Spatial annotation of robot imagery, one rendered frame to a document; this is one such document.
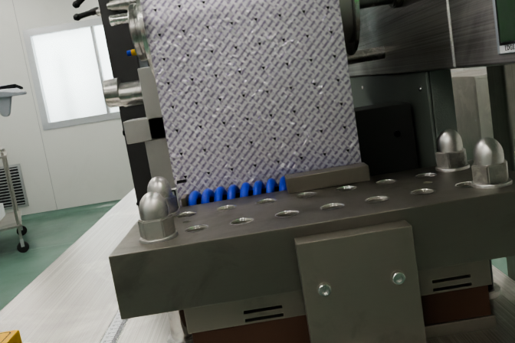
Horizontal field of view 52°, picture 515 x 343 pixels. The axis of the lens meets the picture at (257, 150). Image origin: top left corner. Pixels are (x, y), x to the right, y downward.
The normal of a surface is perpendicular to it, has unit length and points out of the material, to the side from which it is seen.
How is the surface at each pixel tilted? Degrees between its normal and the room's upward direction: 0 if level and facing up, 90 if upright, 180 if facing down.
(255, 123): 90
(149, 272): 90
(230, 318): 90
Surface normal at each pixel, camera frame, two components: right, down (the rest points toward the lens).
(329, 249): 0.02, 0.12
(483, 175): -0.84, 0.20
